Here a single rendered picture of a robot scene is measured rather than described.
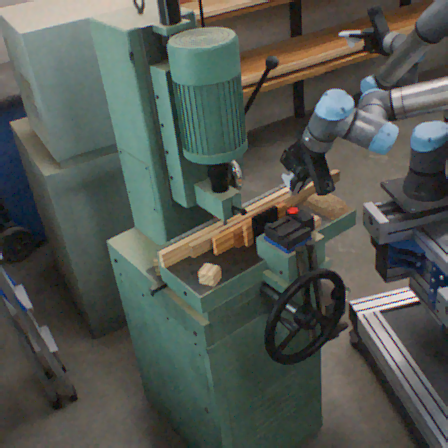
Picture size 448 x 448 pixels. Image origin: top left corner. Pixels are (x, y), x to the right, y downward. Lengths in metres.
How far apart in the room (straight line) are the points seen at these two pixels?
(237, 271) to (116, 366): 1.21
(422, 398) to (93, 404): 1.29
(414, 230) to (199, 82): 1.00
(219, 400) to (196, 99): 0.91
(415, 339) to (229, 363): 0.90
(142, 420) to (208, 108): 1.43
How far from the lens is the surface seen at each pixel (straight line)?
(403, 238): 2.17
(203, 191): 1.74
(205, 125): 1.54
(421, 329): 2.53
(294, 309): 1.66
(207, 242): 1.76
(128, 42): 1.65
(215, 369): 1.81
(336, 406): 2.51
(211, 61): 1.48
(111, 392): 2.68
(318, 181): 1.52
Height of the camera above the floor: 1.94
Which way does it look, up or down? 33 degrees down
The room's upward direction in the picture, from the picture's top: 7 degrees counter-clockwise
